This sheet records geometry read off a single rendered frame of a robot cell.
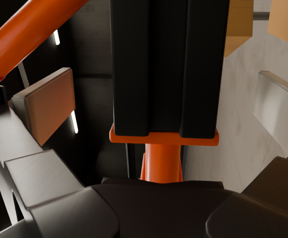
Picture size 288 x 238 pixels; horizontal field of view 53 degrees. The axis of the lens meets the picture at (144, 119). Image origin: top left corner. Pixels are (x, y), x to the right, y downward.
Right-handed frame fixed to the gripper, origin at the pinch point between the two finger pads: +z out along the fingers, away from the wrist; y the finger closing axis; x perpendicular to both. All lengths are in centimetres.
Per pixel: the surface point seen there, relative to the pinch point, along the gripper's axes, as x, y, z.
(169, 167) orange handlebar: -3.7, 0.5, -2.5
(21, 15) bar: 4.8, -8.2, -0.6
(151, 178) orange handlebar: -4.6, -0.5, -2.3
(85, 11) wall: 2, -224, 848
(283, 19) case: 4.2, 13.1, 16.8
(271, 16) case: 4.4, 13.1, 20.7
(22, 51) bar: 2.8, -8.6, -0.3
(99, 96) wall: -279, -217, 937
